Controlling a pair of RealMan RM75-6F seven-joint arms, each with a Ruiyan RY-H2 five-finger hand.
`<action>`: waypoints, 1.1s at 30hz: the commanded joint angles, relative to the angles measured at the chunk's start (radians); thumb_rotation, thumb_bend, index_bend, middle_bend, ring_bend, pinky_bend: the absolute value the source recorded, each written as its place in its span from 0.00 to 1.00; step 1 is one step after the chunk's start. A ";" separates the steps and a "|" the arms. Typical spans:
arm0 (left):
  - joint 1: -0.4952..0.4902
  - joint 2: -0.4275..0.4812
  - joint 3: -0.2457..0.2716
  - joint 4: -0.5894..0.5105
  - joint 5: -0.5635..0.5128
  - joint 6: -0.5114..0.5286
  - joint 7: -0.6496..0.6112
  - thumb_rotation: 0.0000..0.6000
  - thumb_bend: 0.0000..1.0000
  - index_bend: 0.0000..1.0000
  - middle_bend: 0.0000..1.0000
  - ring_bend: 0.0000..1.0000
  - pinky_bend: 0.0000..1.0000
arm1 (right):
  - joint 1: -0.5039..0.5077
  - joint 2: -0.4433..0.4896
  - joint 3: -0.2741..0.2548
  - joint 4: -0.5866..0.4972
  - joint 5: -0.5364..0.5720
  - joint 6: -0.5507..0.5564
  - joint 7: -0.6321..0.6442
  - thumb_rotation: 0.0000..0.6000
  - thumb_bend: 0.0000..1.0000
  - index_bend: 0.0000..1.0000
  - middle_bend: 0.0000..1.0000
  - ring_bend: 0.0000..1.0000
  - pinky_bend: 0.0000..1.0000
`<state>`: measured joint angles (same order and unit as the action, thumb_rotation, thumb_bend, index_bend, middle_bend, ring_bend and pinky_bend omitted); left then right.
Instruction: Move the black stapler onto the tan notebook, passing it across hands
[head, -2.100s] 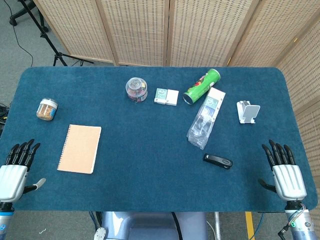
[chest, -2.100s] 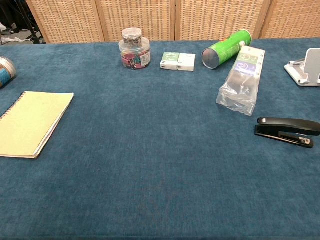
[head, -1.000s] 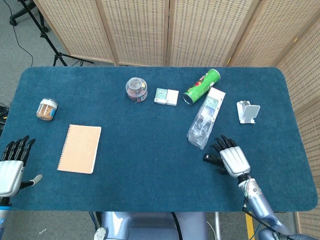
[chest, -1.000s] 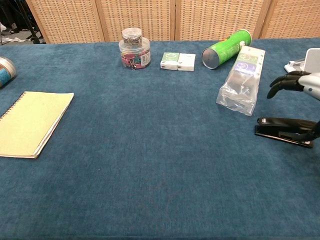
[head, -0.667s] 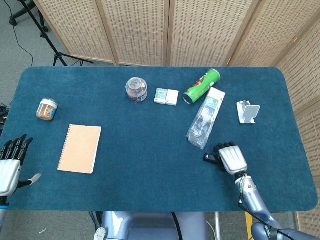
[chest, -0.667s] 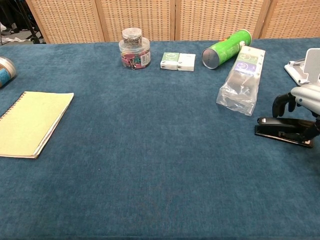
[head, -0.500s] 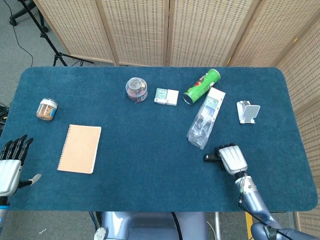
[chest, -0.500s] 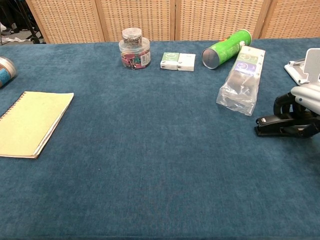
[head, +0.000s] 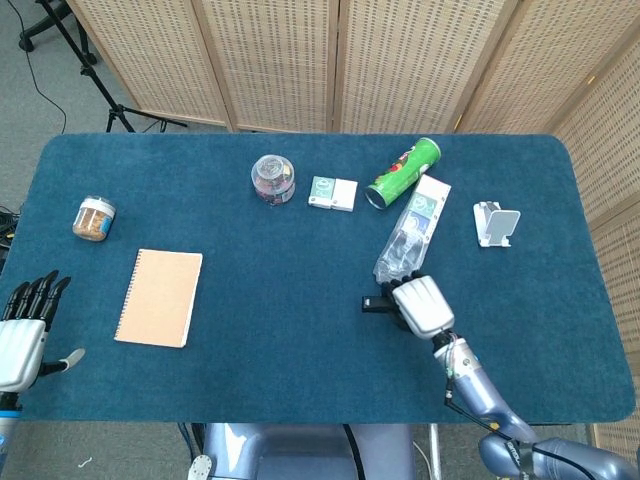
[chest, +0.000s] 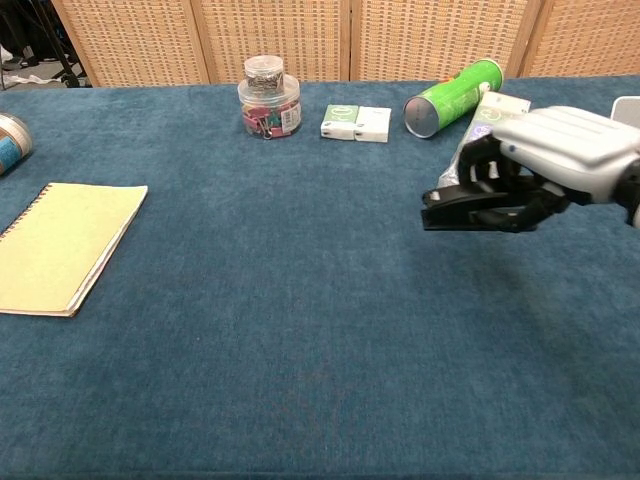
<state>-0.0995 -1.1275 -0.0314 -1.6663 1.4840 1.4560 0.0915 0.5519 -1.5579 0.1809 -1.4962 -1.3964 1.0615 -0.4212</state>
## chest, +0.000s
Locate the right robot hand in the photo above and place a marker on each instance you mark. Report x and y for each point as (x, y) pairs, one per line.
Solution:
(560, 137)

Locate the black stapler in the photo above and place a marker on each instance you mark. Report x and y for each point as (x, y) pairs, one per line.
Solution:
(450, 217)

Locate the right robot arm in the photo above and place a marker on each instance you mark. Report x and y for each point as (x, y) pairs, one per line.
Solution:
(631, 192)

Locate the clear plastic bag pack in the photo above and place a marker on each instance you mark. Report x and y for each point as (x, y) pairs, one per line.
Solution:
(492, 110)

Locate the white phone stand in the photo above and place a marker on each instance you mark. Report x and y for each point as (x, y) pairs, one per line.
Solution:
(627, 107)

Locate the green cylindrical can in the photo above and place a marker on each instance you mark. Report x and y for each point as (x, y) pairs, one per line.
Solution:
(450, 100)

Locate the green white tissue pack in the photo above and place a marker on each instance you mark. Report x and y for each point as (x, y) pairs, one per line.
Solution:
(340, 120)

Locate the wicker folding screen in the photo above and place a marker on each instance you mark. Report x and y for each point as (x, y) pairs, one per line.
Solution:
(320, 35)

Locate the clear jar of binder clips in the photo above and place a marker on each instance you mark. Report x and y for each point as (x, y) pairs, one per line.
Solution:
(270, 112)

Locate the small clear jar of paperclips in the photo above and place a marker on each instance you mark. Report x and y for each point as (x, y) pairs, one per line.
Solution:
(263, 72)

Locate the teal tablecloth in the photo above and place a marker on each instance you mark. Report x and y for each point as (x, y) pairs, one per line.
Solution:
(300, 325)

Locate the yellow spiral notebook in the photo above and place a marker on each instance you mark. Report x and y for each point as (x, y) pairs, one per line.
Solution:
(60, 247)

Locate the black tripod stand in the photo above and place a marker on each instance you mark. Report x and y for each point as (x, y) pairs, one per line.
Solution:
(50, 45)

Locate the blue label can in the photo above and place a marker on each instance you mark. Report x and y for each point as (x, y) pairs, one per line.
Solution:
(10, 145)

